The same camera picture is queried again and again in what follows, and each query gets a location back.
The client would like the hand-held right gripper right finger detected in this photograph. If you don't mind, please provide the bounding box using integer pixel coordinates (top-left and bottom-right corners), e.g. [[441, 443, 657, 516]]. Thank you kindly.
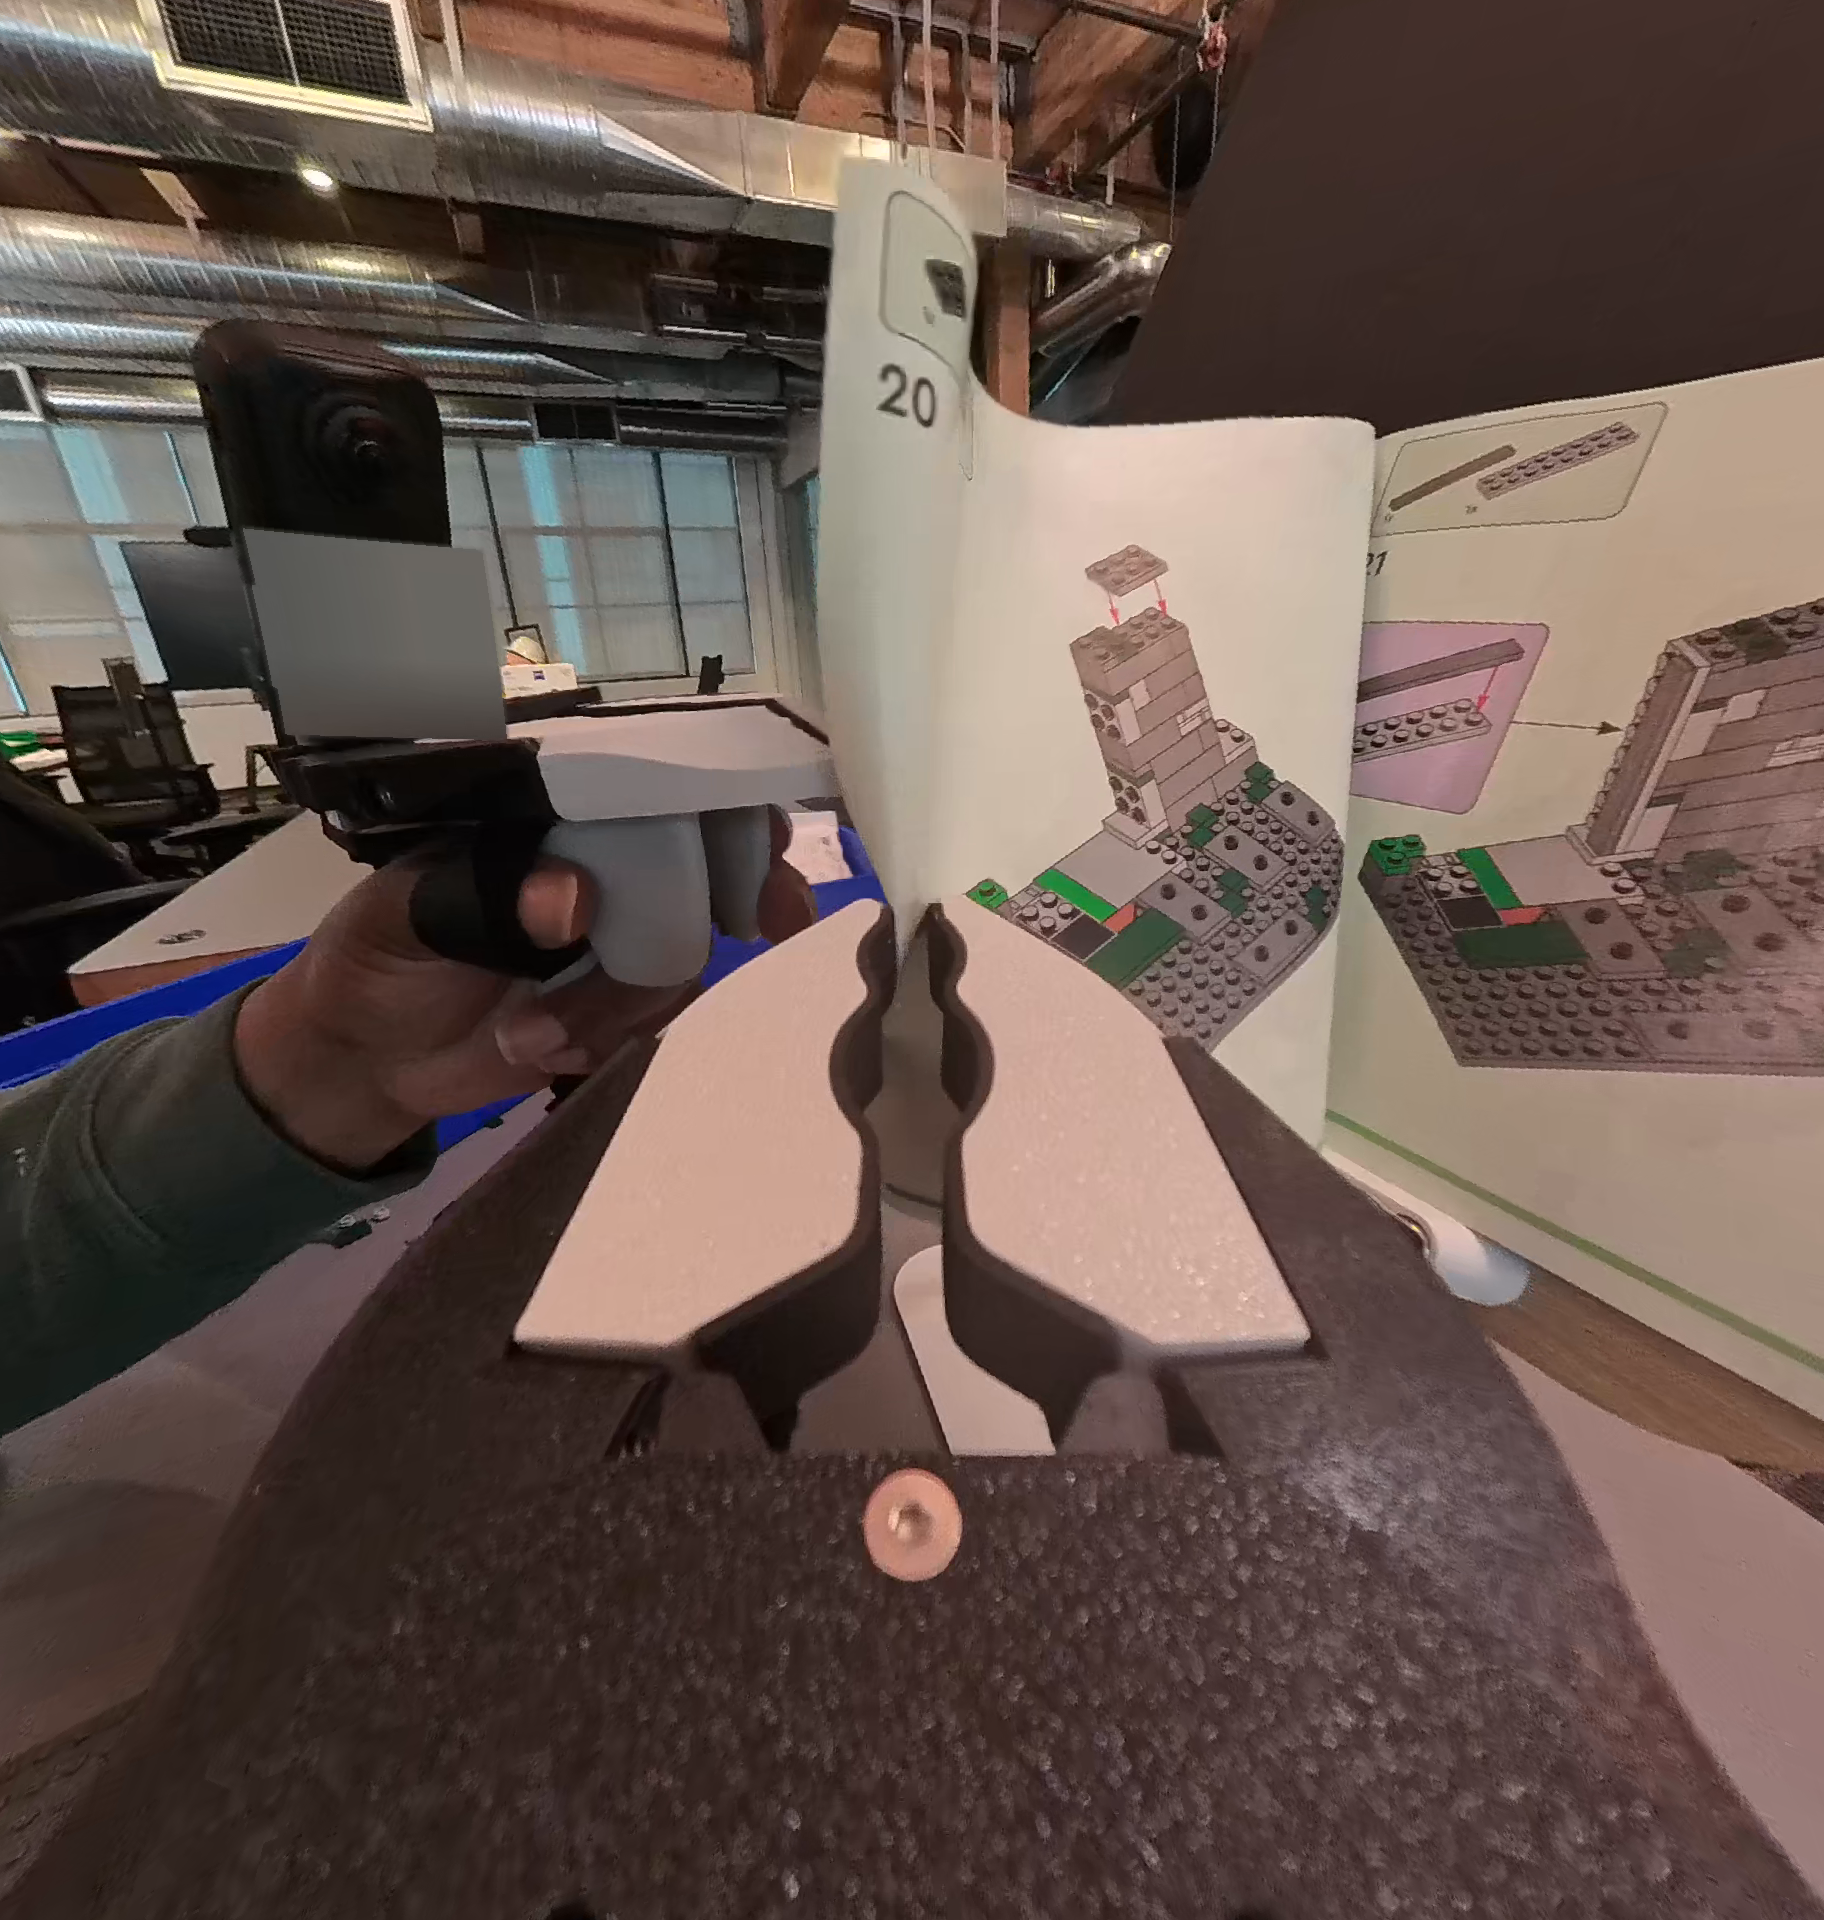
[[925, 901, 1315, 1365]]

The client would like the building instruction booklet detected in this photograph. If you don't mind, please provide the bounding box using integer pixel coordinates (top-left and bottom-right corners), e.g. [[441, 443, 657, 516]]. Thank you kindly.
[[817, 156, 1824, 1423]]

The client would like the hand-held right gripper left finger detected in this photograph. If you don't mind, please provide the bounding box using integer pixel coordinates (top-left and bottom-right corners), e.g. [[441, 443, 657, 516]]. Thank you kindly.
[[510, 901, 894, 1370]]

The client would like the silver air duct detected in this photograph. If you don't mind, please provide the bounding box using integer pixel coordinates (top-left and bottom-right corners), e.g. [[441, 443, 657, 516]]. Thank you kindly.
[[0, 0, 1175, 378]]

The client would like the black mesh office chair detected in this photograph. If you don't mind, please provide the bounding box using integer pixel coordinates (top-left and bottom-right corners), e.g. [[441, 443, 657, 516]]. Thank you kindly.
[[45, 656, 220, 847]]

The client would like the black computer monitor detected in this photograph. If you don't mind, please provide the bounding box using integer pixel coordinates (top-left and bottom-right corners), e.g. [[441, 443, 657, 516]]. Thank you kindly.
[[116, 536, 263, 696]]

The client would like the blue plastic bin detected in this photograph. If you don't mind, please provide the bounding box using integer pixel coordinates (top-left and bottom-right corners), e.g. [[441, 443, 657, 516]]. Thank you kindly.
[[702, 818, 894, 980], [0, 934, 534, 1161]]

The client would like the dark panel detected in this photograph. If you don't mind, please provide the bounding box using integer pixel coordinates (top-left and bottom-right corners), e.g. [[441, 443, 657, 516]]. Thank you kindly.
[[1110, 0, 1824, 432]]

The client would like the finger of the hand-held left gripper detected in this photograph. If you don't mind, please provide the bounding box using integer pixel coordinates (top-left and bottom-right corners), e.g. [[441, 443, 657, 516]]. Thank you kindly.
[[510, 703, 842, 827]]

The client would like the person's left hand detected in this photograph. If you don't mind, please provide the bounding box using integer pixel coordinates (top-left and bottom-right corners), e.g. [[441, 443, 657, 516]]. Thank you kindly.
[[235, 802, 820, 1177]]

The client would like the white wooden book stand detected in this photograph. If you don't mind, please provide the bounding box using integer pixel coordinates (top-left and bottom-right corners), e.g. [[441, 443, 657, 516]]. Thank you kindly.
[[887, 1207, 1824, 1482]]

